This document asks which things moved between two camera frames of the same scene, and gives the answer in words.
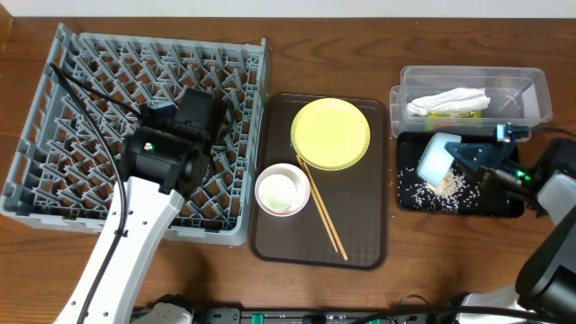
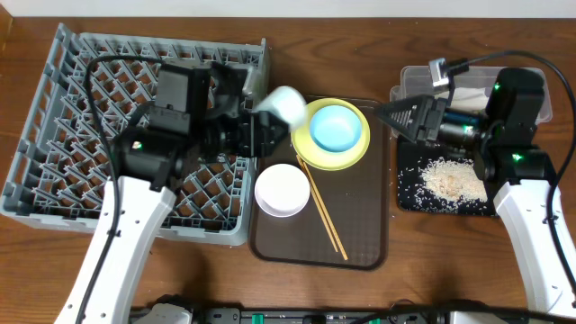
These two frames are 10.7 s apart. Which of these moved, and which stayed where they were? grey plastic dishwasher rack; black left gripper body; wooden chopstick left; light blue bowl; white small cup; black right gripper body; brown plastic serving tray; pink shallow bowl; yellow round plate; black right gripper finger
Moved: black right gripper body; black left gripper body; white small cup; light blue bowl; black right gripper finger
Stayed: yellow round plate; brown plastic serving tray; wooden chopstick left; pink shallow bowl; grey plastic dishwasher rack
